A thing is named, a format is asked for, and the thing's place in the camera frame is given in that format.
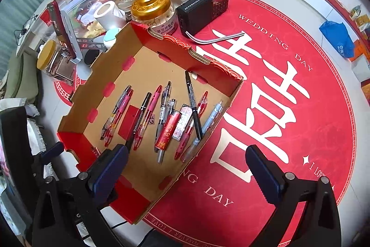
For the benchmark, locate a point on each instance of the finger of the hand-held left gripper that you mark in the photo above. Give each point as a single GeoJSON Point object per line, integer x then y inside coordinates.
{"type": "Point", "coordinates": [53, 150]}

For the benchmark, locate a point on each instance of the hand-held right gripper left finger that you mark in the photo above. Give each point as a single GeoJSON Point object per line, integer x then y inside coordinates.
{"type": "Point", "coordinates": [108, 174]}

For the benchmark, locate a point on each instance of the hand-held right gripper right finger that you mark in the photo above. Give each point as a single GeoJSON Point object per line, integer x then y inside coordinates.
{"type": "Point", "coordinates": [266, 177]}

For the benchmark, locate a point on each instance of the small red box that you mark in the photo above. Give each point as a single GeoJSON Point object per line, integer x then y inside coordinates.
{"type": "Point", "coordinates": [129, 122]}

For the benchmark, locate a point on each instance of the red pen with pink grip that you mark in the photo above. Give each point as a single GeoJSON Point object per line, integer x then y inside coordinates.
{"type": "Point", "coordinates": [150, 111]}
{"type": "Point", "coordinates": [120, 116]}

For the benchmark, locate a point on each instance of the grey grip retractable pen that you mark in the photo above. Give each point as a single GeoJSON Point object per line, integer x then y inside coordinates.
{"type": "Point", "coordinates": [117, 109]}

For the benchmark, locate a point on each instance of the thick black marker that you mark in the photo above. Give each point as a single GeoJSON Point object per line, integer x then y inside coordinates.
{"type": "Point", "coordinates": [141, 114]}

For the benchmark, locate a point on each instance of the red gold printed lighter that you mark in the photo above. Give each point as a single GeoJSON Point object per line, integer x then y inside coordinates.
{"type": "Point", "coordinates": [167, 131]}

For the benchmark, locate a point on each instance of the light blue pen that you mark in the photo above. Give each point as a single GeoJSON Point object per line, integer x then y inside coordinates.
{"type": "Point", "coordinates": [208, 122]}

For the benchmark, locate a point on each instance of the clear red retractable pen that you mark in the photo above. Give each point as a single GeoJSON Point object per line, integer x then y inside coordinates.
{"type": "Point", "coordinates": [185, 142]}

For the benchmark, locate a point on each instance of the tile print lighter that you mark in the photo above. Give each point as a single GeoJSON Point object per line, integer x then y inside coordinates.
{"type": "Point", "coordinates": [182, 122]}

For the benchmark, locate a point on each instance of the black clear retractable pen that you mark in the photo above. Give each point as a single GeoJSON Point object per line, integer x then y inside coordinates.
{"type": "Point", "coordinates": [164, 102]}

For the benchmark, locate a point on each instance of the thin black marker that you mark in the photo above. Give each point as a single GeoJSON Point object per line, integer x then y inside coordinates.
{"type": "Point", "coordinates": [193, 102]}

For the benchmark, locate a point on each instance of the red cardboard box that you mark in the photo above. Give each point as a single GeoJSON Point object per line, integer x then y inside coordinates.
{"type": "Point", "coordinates": [162, 73]}

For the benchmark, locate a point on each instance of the white cloth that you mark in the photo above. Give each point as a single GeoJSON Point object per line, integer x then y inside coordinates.
{"type": "Point", "coordinates": [14, 108]}

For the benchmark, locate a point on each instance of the olive green cushion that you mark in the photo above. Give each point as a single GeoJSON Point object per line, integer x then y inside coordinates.
{"type": "Point", "coordinates": [20, 76]}

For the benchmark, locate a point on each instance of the red round printed mat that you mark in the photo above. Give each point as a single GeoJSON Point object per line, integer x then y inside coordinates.
{"type": "Point", "coordinates": [318, 119]}

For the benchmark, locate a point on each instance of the jar with yellow lid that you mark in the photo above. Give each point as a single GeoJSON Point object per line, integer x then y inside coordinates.
{"type": "Point", "coordinates": [53, 61]}

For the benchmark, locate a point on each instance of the black round object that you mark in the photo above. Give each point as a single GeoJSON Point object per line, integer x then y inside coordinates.
{"type": "Point", "coordinates": [92, 57]}

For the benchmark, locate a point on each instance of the silver phone stand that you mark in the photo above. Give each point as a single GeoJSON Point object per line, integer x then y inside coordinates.
{"type": "Point", "coordinates": [89, 46]}

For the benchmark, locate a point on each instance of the phone with red case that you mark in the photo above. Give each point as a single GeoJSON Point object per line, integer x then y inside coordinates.
{"type": "Point", "coordinates": [59, 27]}

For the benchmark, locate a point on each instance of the white teal round gadget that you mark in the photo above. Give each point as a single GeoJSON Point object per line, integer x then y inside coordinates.
{"type": "Point", "coordinates": [111, 36]}

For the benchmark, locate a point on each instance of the white paper bag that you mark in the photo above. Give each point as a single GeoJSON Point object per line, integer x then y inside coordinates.
{"type": "Point", "coordinates": [361, 69]}

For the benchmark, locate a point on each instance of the white paper roll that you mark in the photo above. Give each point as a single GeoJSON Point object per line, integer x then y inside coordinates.
{"type": "Point", "coordinates": [108, 15]}

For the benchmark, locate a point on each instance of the blue plastic bag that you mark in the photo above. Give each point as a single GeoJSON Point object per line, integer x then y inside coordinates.
{"type": "Point", "coordinates": [336, 38]}

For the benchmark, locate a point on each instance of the orange paper bag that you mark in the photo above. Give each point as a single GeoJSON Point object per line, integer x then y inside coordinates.
{"type": "Point", "coordinates": [363, 50]}

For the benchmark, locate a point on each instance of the jar with gold lid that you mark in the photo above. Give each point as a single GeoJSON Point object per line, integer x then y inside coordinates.
{"type": "Point", "coordinates": [151, 9]}

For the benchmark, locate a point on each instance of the black radio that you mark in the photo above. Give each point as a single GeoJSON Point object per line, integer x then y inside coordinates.
{"type": "Point", "coordinates": [199, 12]}

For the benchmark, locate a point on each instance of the yellow green snack packet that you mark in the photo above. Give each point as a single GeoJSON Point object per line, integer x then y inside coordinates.
{"type": "Point", "coordinates": [357, 12]}

